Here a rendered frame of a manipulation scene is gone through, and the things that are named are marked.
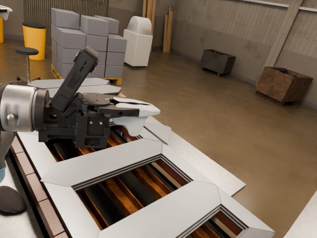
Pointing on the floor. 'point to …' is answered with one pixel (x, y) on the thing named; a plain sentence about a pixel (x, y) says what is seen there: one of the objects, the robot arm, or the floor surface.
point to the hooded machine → (137, 42)
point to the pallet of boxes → (68, 55)
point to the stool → (26, 63)
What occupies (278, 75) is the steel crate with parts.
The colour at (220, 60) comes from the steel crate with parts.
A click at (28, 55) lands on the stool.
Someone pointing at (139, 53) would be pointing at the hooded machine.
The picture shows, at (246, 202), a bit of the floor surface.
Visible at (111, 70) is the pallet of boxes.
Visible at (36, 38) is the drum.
